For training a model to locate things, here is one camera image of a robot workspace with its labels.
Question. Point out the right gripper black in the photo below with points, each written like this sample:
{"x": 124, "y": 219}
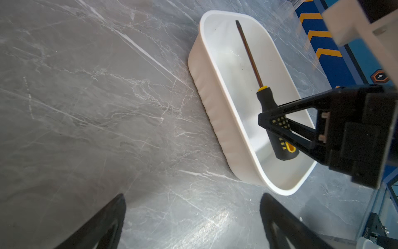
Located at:
{"x": 353, "y": 132}

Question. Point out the white plastic bin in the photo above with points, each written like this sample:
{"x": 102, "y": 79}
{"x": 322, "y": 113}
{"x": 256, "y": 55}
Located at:
{"x": 224, "y": 78}

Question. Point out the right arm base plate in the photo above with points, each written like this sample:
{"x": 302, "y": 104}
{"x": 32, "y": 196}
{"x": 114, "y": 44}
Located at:
{"x": 378, "y": 233}

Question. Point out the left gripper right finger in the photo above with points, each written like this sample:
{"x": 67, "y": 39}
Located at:
{"x": 283, "y": 230}

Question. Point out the black yellow screwdriver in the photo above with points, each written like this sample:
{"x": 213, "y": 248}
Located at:
{"x": 282, "y": 149}

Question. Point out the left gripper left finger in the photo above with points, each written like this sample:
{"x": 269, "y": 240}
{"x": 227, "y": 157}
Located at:
{"x": 102, "y": 231}

